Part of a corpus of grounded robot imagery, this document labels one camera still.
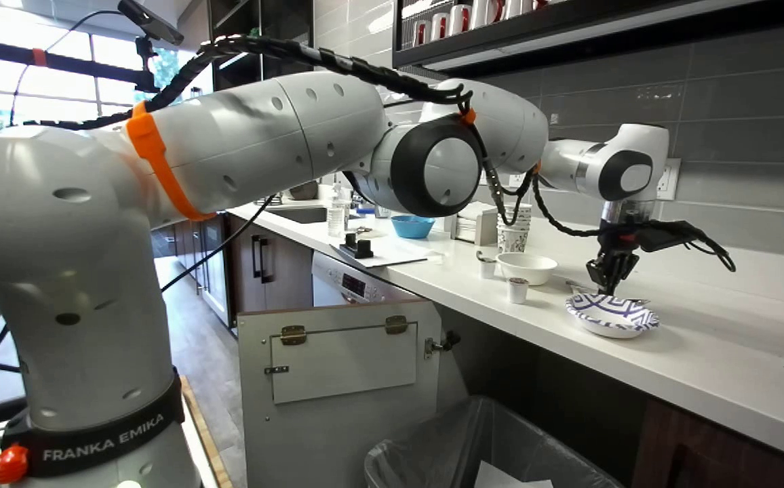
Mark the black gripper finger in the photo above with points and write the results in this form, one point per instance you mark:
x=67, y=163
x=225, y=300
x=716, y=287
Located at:
x=620, y=271
x=597, y=271

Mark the built-in dishwasher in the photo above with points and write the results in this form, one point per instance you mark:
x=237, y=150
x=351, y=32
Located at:
x=331, y=285

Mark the dark wall shelf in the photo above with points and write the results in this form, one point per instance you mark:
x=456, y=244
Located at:
x=590, y=41

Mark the open under-counter cabinet door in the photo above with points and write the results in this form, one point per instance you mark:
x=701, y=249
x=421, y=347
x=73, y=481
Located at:
x=336, y=434

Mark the kitchen sink basin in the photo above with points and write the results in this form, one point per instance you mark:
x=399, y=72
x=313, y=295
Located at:
x=304, y=214

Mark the stack of printed paper cups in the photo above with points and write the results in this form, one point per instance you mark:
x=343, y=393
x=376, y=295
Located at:
x=514, y=233

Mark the white shallow bowl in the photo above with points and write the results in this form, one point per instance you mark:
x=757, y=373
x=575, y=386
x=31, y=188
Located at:
x=524, y=264

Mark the grey trash bin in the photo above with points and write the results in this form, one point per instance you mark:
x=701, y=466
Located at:
x=445, y=450

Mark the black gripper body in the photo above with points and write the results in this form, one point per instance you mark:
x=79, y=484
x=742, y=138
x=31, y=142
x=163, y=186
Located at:
x=621, y=239

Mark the brown base cabinet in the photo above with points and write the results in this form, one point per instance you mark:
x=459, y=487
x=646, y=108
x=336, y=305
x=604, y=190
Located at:
x=699, y=461

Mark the white paper in bin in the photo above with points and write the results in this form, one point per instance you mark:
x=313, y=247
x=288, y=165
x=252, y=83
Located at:
x=501, y=478

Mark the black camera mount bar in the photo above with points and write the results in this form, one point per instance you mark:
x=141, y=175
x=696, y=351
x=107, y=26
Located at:
x=73, y=65

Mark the blue patterned paper bowl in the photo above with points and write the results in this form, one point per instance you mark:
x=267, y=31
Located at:
x=625, y=320

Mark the blue bowl with candies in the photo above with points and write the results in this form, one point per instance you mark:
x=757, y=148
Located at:
x=412, y=228

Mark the white flat sheet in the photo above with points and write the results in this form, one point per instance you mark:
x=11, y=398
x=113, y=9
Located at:
x=393, y=259

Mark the white mug with red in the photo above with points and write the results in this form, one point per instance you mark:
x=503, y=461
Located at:
x=487, y=12
x=463, y=18
x=440, y=26

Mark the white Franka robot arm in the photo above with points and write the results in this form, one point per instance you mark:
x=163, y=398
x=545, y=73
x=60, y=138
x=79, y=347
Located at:
x=67, y=271

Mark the white wall outlet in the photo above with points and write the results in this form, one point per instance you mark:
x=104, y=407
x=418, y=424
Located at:
x=674, y=179

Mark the clear water bottle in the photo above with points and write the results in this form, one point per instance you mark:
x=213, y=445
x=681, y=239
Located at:
x=336, y=217

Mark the black plastic holder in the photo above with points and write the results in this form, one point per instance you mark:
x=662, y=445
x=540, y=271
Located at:
x=355, y=247

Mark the small white coffee pod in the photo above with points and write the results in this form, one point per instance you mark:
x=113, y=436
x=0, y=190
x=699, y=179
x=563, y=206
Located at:
x=482, y=266
x=518, y=291

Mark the dark open wall cabinet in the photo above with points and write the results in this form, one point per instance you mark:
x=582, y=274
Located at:
x=269, y=12

